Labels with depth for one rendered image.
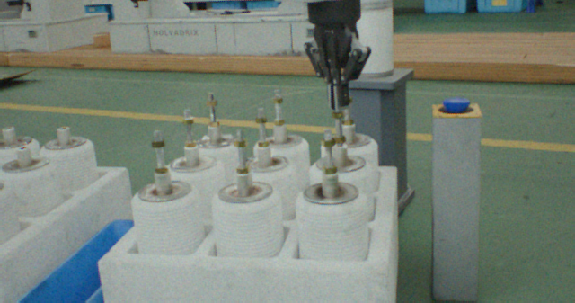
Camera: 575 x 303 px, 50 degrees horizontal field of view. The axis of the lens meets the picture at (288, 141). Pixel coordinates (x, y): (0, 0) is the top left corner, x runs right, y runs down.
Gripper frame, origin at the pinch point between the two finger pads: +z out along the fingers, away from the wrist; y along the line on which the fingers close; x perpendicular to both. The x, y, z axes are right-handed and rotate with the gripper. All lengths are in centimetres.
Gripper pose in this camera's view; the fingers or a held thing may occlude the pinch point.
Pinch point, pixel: (338, 96)
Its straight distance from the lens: 90.4
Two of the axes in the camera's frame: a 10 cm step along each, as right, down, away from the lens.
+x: -8.2, 2.2, -5.3
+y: -5.7, -2.0, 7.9
